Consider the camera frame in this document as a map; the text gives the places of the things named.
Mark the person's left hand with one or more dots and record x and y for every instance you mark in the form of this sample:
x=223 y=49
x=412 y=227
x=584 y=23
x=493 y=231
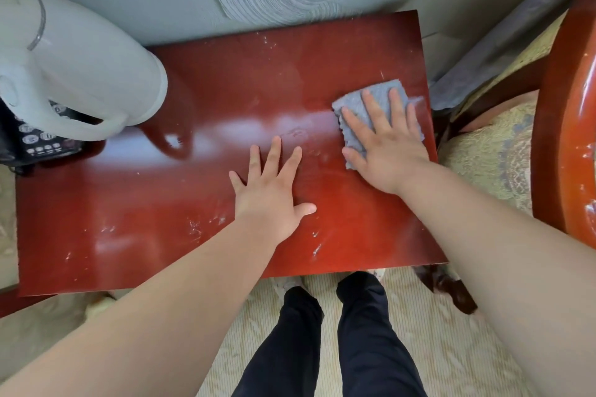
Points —
x=267 y=206

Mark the person's right hand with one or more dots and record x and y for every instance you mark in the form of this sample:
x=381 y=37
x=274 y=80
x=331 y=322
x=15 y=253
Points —
x=391 y=155

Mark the grey-blue cleaning cloth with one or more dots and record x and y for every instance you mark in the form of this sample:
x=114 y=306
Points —
x=354 y=101

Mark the floral upholstered wooden armchair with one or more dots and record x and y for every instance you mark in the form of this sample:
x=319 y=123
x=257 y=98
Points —
x=493 y=155

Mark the person's left forearm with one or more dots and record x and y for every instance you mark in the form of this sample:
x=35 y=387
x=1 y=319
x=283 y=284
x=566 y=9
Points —
x=153 y=313

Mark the person's right forearm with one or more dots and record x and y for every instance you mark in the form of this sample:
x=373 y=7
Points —
x=512 y=280

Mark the person's left white shoe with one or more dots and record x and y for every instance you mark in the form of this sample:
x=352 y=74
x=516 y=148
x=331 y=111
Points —
x=286 y=287

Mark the person's white shoe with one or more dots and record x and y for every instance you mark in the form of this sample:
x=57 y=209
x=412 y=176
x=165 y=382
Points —
x=379 y=274
x=286 y=287

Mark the person's right white shoe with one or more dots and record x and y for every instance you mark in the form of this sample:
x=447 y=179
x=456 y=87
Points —
x=379 y=274

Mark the person's black trousers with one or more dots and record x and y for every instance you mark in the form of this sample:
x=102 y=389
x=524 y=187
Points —
x=368 y=341

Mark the red wooden table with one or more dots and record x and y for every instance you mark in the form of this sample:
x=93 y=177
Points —
x=139 y=201

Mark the white electric kettle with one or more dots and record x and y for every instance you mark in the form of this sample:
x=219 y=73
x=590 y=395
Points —
x=84 y=61

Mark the black telephone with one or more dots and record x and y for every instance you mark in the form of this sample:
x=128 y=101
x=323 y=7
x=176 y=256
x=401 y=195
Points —
x=37 y=138

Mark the large red wooden desk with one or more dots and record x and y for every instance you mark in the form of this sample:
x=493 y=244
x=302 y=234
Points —
x=18 y=303

